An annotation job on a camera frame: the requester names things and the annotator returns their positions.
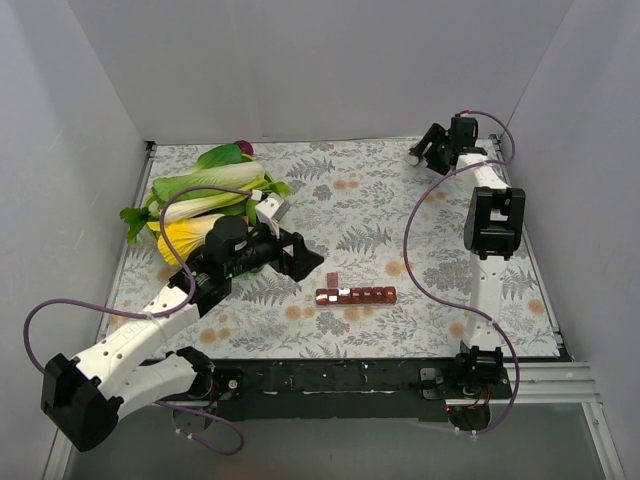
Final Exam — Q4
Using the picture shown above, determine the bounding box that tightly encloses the red weekly pill organizer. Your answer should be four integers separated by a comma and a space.
315, 272, 397, 306

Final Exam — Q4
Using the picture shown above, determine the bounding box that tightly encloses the white blue pill bottle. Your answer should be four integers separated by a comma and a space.
405, 149, 425, 166

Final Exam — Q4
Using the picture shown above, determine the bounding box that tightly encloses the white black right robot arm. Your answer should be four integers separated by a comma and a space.
408, 110, 526, 403

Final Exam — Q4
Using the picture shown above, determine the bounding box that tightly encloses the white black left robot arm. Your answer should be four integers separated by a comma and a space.
41, 216, 324, 452

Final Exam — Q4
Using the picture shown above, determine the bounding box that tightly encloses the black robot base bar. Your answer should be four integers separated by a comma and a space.
154, 357, 516, 421

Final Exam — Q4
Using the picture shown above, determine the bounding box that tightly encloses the white stem bok choy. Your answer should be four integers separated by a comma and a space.
165, 178, 290, 223

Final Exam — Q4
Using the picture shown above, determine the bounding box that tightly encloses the yellow napa cabbage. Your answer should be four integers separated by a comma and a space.
147, 214, 223, 266

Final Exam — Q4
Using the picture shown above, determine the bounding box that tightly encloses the large green bok choy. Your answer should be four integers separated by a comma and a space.
152, 161, 265, 202

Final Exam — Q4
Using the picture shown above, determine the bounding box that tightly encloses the green plastic basket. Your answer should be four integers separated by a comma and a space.
142, 169, 289, 274

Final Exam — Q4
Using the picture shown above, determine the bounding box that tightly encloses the green leafy top vegetable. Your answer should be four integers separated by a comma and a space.
193, 144, 244, 171

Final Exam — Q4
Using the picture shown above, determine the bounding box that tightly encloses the purple onion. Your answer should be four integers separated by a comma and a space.
234, 140, 254, 156

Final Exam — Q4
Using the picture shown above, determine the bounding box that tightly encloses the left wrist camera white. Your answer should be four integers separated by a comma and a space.
255, 193, 290, 238

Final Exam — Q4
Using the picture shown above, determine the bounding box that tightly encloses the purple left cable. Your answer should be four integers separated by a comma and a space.
22, 184, 264, 456

